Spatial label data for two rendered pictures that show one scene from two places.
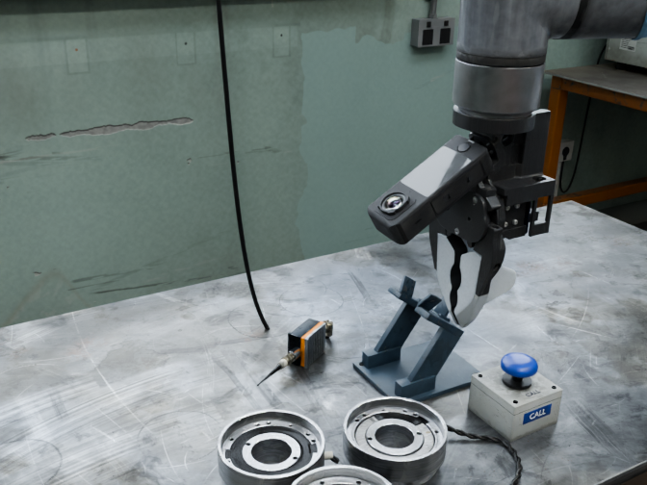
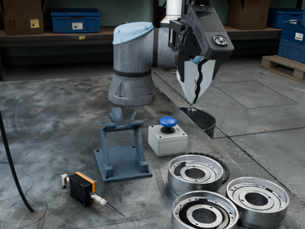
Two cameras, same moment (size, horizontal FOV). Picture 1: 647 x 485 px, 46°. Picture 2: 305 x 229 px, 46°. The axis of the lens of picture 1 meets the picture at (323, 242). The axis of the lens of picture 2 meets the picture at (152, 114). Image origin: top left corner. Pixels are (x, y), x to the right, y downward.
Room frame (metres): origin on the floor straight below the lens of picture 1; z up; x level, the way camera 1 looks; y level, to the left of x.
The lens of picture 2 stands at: (0.61, 0.53, 1.20)
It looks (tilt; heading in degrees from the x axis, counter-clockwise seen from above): 23 degrees down; 281
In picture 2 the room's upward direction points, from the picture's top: 2 degrees clockwise
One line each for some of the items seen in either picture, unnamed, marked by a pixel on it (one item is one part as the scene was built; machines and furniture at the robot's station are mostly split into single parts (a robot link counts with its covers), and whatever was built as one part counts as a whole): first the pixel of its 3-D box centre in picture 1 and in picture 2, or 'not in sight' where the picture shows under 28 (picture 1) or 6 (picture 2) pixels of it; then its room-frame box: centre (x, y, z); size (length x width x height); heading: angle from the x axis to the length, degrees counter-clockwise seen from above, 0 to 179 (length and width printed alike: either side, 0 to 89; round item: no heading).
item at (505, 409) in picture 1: (518, 395); (166, 137); (0.72, -0.22, 0.82); 0.08 x 0.07 x 0.05; 121
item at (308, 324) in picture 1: (295, 350); (89, 195); (0.81, 0.03, 0.82); 0.17 x 0.02 x 0.04; 150
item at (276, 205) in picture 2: not in sight; (255, 203); (0.53, -0.02, 0.82); 0.08 x 0.08 x 0.02
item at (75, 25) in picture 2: not in sight; (75, 20); (2.28, -3.31, 0.56); 0.52 x 0.38 x 0.22; 28
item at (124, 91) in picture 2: not in sight; (132, 82); (0.88, -0.52, 0.85); 0.15 x 0.15 x 0.10
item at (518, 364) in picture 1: (517, 377); (167, 128); (0.72, -0.22, 0.85); 0.04 x 0.04 x 0.05
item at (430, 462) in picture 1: (394, 443); (194, 176); (0.64, -0.08, 0.82); 0.10 x 0.10 x 0.04
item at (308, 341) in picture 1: (312, 344); (85, 186); (0.83, 0.01, 0.82); 0.05 x 0.02 x 0.04; 150
